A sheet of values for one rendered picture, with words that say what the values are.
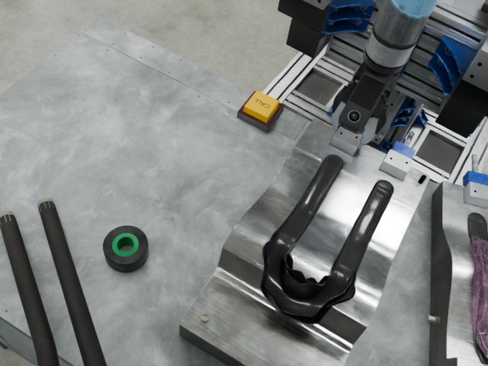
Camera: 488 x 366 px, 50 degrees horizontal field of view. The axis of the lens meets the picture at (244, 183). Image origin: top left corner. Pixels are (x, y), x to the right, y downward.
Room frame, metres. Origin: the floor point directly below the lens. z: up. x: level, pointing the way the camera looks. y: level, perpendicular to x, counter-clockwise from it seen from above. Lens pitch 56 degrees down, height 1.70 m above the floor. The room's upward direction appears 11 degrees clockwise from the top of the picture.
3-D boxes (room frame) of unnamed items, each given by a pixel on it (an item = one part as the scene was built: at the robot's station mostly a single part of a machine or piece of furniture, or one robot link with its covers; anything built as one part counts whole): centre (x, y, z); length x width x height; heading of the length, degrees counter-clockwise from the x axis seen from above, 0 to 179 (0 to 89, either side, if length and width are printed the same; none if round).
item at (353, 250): (0.47, -0.17, 0.92); 0.35 x 0.16 x 0.09; 159
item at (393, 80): (0.72, -0.20, 1.05); 0.09 x 0.08 x 0.12; 159
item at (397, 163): (0.69, -0.30, 0.89); 0.13 x 0.05 x 0.05; 159
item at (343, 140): (0.73, -0.20, 0.89); 0.13 x 0.05 x 0.05; 160
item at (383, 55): (0.71, -0.19, 1.13); 0.08 x 0.08 x 0.05
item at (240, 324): (0.46, -0.15, 0.87); 0.50 x 0.26 x 0.14; 159
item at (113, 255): (0.40, 0.19, 0.82); 0.08 x 0.08 x 0.04
